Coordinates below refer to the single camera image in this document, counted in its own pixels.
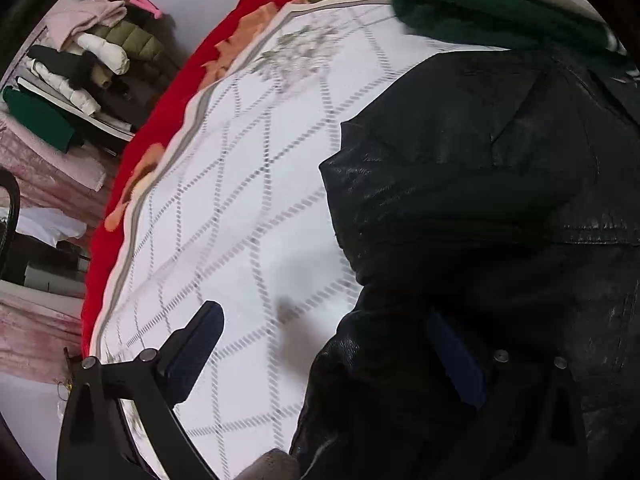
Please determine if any green folded sweater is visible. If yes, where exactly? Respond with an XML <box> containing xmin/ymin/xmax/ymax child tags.
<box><xmin>392</xmin><ymin>0</ymin><xmax>627</xmax><ymax>56</ymax></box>

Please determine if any pile of clothes on shelf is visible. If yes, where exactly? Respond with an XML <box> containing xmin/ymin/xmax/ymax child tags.
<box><xmin>1</xmin><ymin>0</ymin><xmax>178</xmax><ymax>156</ymax></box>

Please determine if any black cable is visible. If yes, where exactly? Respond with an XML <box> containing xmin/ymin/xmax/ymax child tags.
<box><xmin>0</xmin><ymin>167</ymin><xmax>23</xmax><ymax>281</ymax></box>

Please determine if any white patterned bed sheet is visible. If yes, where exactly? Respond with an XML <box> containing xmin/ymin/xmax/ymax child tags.
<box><xmin>88</xmin><ymin>0</ymin><xmax>507</xmax><ymax>480</ymax></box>

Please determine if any red floral blanket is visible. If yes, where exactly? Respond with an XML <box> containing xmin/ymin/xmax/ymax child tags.
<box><xmin>80</xmin><ymin>0</ymin><xmax>321</xmax><ymax>356</ymax></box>

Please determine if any black leather jacket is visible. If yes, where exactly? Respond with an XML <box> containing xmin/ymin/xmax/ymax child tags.
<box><xmin>291</xmin><ymin>50</ymin><xmax>639</xmax><ymax>479</ymax></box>

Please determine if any grey gloved hand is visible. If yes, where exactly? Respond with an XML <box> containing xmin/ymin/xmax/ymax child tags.
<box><xmin>235</xmin><ymin>448</ymin><xmax>300</xmax><ymax>480</ymax></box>

